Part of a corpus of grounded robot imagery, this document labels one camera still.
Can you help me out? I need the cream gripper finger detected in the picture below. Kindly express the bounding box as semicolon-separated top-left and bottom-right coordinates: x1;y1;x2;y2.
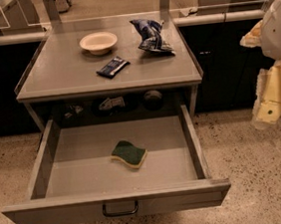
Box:
252;67;281;129
239;20;262;49

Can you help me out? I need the green and yellow sponge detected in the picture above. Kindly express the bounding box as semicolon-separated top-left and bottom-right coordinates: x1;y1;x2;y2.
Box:
111;140;147;169

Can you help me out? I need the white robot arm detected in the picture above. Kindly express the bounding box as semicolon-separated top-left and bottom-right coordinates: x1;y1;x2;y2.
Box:
239;0;281;129

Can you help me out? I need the grey counter cabinet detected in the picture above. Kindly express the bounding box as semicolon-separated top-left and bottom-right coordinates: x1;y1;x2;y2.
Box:
16;11;202;129

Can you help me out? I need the grey open top drawer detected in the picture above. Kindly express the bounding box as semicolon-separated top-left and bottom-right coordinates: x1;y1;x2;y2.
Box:
3;110;230;224

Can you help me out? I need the blue chip bag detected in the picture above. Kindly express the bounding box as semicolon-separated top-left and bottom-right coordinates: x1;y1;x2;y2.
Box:
130;19;175;55

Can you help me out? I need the dark blue snack packet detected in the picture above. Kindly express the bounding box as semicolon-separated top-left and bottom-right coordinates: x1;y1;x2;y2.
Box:
97;56;129;79

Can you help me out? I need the white bowl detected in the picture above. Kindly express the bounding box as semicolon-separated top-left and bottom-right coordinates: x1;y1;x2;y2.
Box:
79;32;118;56

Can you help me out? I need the black drawer handle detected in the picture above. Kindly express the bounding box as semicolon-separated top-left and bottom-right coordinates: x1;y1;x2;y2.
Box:
102;201;140;218

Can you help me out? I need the white horizontal rail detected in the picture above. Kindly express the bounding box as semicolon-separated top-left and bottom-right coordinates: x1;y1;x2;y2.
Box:
0;9;265;46

